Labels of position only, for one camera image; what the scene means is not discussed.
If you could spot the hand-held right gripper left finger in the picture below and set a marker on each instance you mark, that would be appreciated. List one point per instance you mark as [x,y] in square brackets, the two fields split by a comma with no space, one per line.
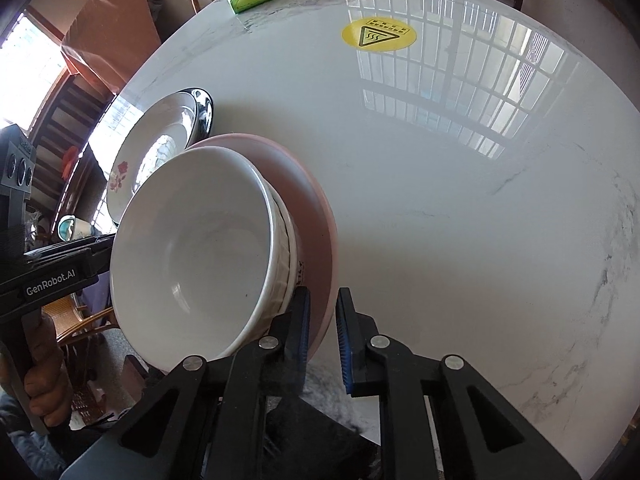
[301,330]

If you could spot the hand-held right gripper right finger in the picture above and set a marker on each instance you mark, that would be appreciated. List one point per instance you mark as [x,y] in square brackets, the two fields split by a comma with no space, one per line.
[344,355]

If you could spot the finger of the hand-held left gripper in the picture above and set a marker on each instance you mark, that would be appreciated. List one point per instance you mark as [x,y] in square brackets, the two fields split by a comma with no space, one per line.
[70,246]

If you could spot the white floral plate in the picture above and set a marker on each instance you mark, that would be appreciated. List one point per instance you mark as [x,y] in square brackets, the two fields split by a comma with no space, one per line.
[145,160]

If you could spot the pink plate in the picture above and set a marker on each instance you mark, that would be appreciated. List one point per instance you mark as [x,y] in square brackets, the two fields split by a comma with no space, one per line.
[312,210]

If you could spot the white ribbed rabbit bowl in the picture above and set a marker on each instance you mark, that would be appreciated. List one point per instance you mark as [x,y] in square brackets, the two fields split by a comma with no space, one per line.
[200,260]

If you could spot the dark blue patterned plate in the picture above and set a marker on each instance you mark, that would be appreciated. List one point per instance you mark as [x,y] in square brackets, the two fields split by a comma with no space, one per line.
[205,110]

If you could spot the person's left hand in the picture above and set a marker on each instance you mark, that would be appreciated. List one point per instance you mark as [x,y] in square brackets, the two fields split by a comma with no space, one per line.
[47,375]

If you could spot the teal mug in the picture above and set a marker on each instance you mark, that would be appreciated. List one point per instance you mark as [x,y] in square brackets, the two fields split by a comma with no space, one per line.
[70,227]

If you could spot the wicker chair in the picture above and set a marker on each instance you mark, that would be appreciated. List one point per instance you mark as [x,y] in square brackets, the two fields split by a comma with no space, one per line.
[80,320]

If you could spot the small orange object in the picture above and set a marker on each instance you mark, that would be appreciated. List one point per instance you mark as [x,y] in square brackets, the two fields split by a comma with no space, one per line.
[71,159]

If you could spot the dark cloth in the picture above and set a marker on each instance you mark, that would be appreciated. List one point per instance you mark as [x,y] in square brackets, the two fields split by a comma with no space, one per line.
[320,440]

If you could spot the wooden bench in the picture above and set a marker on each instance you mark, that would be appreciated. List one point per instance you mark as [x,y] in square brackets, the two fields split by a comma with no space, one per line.
[65,125]

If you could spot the wood-framed barred window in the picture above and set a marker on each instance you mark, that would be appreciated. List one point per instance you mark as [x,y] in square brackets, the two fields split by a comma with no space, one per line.
[27,60]

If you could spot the orange covered furniture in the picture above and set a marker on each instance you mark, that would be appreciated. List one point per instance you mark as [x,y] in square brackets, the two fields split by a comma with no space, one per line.
[110,35]

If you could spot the yellow round warning sticker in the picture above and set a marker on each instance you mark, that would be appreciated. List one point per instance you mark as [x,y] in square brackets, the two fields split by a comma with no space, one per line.
[379,34]

